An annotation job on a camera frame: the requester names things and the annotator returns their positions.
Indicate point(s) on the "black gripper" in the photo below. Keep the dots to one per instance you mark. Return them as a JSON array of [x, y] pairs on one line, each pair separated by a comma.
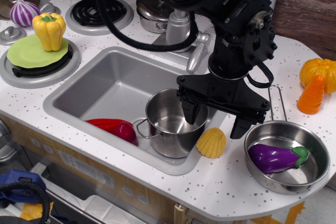
[[231, 96]]

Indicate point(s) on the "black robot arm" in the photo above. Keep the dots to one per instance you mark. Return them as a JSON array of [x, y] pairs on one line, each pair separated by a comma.
[[244, 39]]

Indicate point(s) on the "yellow toy corn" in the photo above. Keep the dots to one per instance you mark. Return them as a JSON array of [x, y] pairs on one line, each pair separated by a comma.
[[212, 143]]

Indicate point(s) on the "steel pot in sink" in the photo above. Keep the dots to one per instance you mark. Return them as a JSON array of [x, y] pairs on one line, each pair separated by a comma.
[[166, 127]]

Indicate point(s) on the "steel pot behind faucet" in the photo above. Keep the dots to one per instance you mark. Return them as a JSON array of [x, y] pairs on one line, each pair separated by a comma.
[[153, 14]]

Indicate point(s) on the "grey toy sink basin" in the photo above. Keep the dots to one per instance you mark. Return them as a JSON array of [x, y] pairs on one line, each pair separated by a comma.
[[117, 84]]

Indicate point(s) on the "purple toy eggplant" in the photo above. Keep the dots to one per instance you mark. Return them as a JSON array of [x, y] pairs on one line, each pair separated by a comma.
[[270, 159]]

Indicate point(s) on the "steel frying pan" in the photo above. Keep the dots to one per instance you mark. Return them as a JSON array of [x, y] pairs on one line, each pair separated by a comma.
[[283, 133]]

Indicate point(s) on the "orange toy carrot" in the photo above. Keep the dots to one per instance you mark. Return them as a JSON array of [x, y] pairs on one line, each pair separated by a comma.
[[312, 96]]

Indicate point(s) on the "red toy chili pepper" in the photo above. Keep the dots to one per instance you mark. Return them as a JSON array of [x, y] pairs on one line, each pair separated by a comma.
[[118, 127]]

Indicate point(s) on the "orange toy pumpkin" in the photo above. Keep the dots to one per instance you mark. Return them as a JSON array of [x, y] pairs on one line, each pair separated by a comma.
[[314, 67]]

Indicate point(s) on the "toy oven door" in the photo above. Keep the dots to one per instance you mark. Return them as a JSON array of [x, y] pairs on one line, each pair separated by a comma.
[[82, 202]]

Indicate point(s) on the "back right stove burner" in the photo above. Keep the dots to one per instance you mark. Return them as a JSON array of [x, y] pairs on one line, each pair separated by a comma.
[[84, 17]]

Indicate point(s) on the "front left stove burner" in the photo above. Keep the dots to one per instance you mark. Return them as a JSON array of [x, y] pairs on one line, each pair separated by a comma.
[[42, 76]]

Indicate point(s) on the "yellow toy bell pepper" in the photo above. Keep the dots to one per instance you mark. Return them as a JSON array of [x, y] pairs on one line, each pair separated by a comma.
[[49, 28]]

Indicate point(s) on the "green toy plate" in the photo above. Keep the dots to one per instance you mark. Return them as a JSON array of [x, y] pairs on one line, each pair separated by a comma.
[[28, 53]]

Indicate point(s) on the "grey stove knob middle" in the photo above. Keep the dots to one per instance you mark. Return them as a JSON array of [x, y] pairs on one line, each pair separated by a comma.
[[49, 8]]

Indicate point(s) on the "blue clamp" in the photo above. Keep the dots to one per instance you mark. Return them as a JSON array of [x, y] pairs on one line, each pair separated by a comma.
[[22, 187]]

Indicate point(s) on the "purple striped toy onion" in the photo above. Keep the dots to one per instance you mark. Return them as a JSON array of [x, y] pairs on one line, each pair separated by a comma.
[[23, 12]]

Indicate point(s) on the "grey stove knob left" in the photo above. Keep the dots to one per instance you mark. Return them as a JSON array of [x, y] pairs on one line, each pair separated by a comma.
[[11, 34]]

